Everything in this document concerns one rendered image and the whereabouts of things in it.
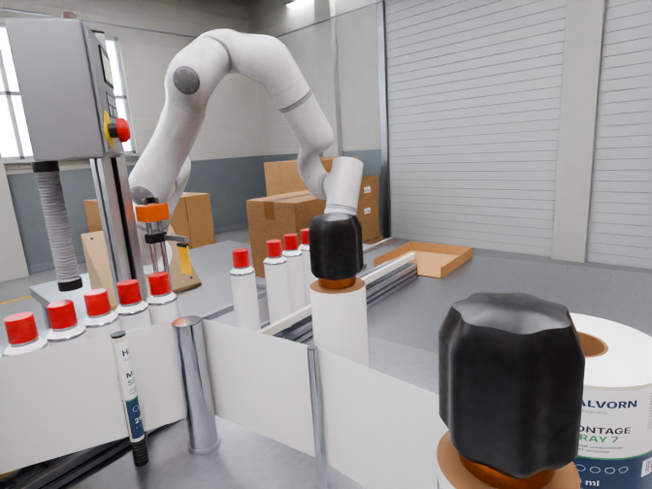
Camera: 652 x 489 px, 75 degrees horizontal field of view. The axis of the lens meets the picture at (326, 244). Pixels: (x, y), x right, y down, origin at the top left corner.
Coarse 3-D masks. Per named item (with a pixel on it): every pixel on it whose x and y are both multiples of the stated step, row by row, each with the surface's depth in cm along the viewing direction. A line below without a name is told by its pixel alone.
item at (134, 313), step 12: (120, 288) 68; (132, 288) 68; (120, 300) 69; (132, 300) 69; (120, 312) 68; (132, 312) 68; (144, 312) 69; (120, 324) 69; (132, 324) 68; (144, 324) 70
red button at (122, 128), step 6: (120, 120) 65; (126, 120) 66; (108, 126) 65; (114, 126) 65; (120, 126) 64; (126, 126) 65; (114, 132) 65; (120, 132) 65; (126, 132) 65; (120, 138) 65; (126, 138) 66
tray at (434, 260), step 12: (396, 252) 168; (408, 252) 174; (420, 252) 173; (432, 252) 172; (444, 252) 169; (456, 252) 166; (468, 252) 159; (420, 264) 157; (432, 264) 156; (444, 264) 142; (456, 264) 150; (432, 276) 142; (444, 276) 142
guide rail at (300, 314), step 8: (408, 256) 139; (392, 264) 130; (400, 264) 134; (376, 272) 123; (384, 272) 127; (368, 280) 120; (296, 312) 97; (304, 312) 98; (280, 320) 93; (288, 320) 94; (296, 320) 96; (264, 328) 89; (272, 328) 90; (280, 328) 92
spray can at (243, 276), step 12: (240, 252) 85; (240, 264) 86; (240, 276) 86; (252, 276) 87; (240, 288) 86; (252, 288) 87; (240, 300) 87; (252, 300) 88; (240, 312) 88; (252, 312) 88; (240, 324) 88; (252, 324) 88
